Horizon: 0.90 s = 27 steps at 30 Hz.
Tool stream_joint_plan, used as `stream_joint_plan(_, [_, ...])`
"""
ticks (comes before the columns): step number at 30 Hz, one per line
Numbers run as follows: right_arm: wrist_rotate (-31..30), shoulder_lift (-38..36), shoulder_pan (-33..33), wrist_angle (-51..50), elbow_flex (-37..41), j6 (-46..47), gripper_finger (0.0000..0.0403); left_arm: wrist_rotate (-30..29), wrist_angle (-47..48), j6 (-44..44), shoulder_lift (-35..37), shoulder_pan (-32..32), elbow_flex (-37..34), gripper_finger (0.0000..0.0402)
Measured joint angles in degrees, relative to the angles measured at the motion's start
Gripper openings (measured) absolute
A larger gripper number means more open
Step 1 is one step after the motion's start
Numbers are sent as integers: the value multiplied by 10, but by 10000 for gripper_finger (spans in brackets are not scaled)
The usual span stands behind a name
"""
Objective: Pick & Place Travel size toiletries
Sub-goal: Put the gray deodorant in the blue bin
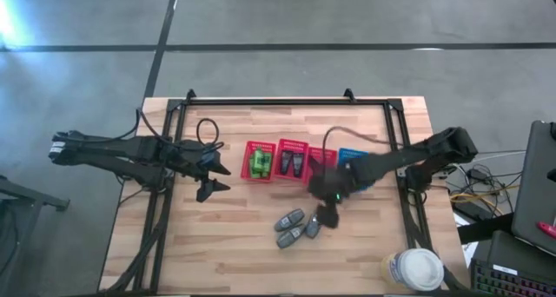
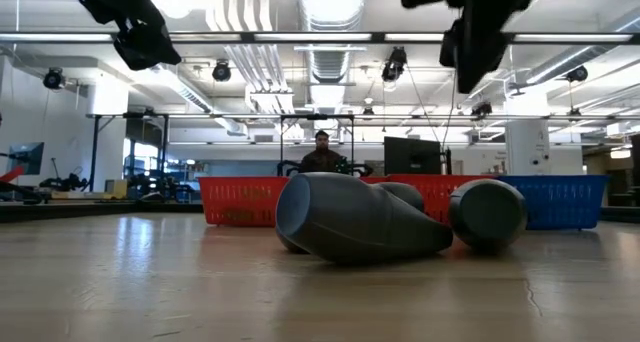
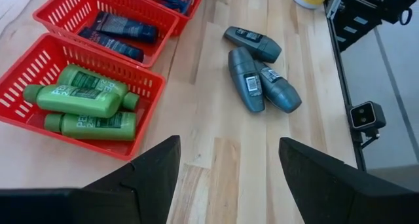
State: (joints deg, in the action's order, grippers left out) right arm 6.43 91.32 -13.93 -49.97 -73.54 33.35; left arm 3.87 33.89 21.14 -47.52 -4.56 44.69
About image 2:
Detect person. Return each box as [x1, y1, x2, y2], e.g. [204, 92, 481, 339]
[298, 129, 347, 175]

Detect grey travel bottle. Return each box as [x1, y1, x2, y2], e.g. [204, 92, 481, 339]
[447, 177, 528, 254]
[383, 181, 427, 214]
[274, 171, 455, 265]

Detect black station frame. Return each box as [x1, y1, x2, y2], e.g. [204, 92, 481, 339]
[278, 113, 357, 177]

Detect black overhead beam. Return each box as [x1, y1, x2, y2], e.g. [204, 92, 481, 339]
[0, 30, 640, 46]

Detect small tilted monitor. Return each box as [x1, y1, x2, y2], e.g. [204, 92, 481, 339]
[6, 141, 46, 177]

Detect blue plastic mesh basket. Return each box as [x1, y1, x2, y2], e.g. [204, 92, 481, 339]
[498, 174, 611, 232]

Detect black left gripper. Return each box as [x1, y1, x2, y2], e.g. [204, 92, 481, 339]
[64, 0, 183, 72]

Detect yellow box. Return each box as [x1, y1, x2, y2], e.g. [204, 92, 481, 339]
[103, 178, 129, 200]

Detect distant black robot arms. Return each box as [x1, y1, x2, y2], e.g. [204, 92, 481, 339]
[38, 165, 90, 193]

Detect black computer monitor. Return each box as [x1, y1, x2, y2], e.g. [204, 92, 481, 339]
[383, 135, 443, 177]

